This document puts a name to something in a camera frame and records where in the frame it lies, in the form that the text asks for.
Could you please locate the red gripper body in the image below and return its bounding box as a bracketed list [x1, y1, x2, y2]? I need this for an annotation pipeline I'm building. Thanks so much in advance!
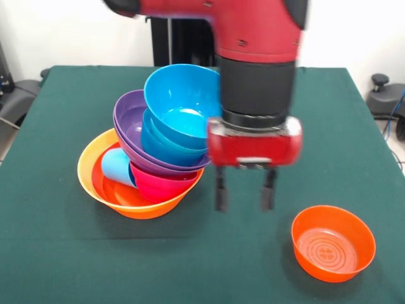
[206, 115, 304, 168]

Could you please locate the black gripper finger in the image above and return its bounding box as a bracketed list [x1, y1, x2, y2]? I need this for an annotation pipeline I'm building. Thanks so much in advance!
[214, 166, 228, 213]
[261, 167, 278, 212]

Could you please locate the purple bowl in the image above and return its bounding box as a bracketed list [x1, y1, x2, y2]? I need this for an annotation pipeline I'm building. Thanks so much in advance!
[113, 89, 212, 169]
[113, 115, 212, 178]

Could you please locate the cyan ribbed bowl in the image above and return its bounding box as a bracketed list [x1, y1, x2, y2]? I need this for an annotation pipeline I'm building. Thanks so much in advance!
[149, 117, 209, 158]

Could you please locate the magenta bowl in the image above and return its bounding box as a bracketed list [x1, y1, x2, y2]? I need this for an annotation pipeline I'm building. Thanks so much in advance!
[128, 161, 205, 205]

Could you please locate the blue bowl with ring pattern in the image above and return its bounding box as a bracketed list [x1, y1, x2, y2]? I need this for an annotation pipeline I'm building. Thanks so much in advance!
[140, 109, 209, 168]

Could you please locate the orange bowl with ring pattern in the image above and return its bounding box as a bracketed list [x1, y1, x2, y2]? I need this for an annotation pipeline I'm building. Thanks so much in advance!
[290, 205, 377, 283]

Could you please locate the large blue bowl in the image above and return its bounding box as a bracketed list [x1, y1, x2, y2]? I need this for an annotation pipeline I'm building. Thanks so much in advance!
[143, 64, 224, 150]

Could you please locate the blue cup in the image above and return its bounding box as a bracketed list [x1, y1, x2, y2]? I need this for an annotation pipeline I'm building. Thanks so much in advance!
[101, 148, 138, 189]

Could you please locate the large orange bowl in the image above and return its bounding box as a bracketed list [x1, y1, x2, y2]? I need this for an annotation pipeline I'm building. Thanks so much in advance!
[77, 128, 205, 220]

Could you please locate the dark green tablecloth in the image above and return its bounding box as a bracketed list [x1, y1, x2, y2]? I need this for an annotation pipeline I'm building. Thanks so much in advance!
[0, 65, 405, 304]

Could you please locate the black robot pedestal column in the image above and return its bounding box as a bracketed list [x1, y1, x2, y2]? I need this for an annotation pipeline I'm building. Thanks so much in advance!
[146, 15, 219, 67]

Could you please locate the dark grey pedestal foot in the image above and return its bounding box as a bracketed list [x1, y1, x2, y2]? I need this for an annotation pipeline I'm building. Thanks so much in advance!
[0, 68, 51, 127]
[366, 73, 405, 117]

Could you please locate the blue cable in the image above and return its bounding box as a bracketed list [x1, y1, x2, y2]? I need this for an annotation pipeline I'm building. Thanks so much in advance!
[382, 91, 405, 140]

